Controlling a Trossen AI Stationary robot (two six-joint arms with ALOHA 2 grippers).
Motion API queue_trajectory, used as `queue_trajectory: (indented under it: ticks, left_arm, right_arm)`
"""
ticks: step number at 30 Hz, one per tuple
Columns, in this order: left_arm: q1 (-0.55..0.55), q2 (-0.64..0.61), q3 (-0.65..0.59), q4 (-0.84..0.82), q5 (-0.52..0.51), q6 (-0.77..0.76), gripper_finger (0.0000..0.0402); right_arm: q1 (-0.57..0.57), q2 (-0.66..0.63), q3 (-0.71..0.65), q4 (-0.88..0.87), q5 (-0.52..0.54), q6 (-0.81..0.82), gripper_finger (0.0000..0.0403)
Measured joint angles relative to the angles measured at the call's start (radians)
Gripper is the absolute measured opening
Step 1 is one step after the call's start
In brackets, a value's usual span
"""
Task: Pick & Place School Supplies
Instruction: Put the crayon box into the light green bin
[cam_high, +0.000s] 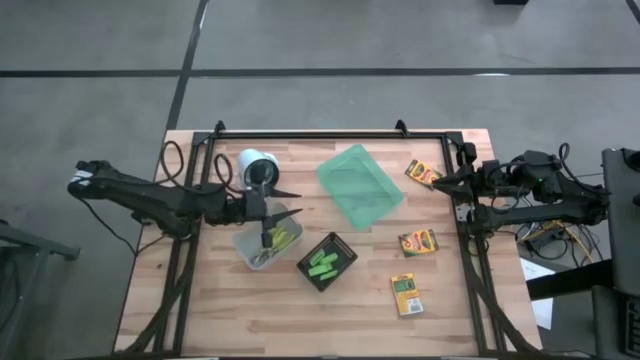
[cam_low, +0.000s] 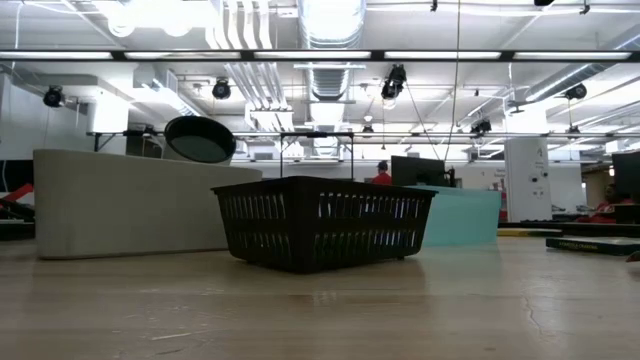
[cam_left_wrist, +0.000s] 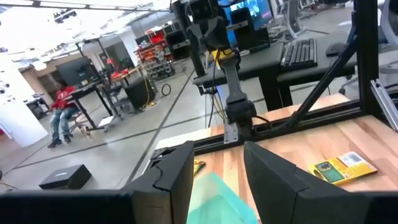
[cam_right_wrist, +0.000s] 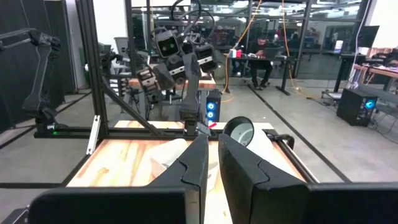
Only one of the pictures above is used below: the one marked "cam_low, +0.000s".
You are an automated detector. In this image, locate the person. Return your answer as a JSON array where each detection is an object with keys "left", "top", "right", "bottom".
[
  {"left": 370, "top": 159, "right": 394, "bottom": 186},
  {"left": 574, "top": 182, "right": 636, "bottom": 224}
]

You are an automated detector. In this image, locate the black computer monitor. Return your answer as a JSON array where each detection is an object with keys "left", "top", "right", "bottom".
[
  {"left": 390, "top": 155, "right": 447, "bottom": 188},
  {"left": 0, "top": 159, "right": 34, "bottom": 194},
  {"left": 611, "top": 151, "right": 640, "bottom": 200}
]

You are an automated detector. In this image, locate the white square pillar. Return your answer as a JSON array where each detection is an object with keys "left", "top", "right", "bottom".
[{"left": 503, "top": 137, "right": 553, "bottom": 223}]

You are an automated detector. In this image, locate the teal plastic tray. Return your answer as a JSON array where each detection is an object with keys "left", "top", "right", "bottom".
[{"left": 412, "top": 184, "right": 503, "bottom": 247}]

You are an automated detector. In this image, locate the black ceiling spotlight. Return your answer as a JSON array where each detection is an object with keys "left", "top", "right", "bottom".
[
  {"left": 469, "top": 117, "right": 494, "bottom": 136},
  {"left": 380, "top": 63, "right": 408, "bottom": 101},
  {"left": 564, "top": 82, "right": 589, "bottom": 101},
  {"left": 42, "top": 85, "right": 66, "bottom": 109},
  {"left": 211, "top": 78, "right": 233, "bottom": 101}
]

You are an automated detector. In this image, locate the black plastic slotted basket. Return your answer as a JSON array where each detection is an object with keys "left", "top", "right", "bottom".
[{"left": 210, "top": 175, "right": 438, "bottom": 275}]

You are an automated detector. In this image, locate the overhead LED light bar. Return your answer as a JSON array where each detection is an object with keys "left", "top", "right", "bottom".
[{"left": 0, "top": 48, "right": 640, "bottom": 63}]

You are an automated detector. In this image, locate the translucent white plastic container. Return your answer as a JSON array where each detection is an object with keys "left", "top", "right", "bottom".
[{"left": 33, "top": 148, "right": 263, "bottom": 260}]

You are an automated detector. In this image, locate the red background object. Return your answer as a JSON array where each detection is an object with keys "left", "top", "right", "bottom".
[{"left": 0, "top": 182, "right": 35, "bottom": 206}]

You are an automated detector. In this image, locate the long grey horizontal rail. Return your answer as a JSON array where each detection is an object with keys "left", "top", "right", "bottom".
[{"left": 85, "top": 129, "right": 640, "bottom": 157}]

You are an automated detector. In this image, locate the thin hanging cable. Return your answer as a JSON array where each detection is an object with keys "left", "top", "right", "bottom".
[{"left": 442, "top": 0, "right": 462, "bottom": 162}]

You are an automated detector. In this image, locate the black metal frame stand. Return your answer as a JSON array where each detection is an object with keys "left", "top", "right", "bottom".
[{"left": 278, "top": 131, "right": 356, "bottom": 180}]

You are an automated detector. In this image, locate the silver ventilation duct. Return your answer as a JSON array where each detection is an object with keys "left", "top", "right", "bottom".
[{"left": 297, "top": 0, "right": 369, "bottom": 104}]

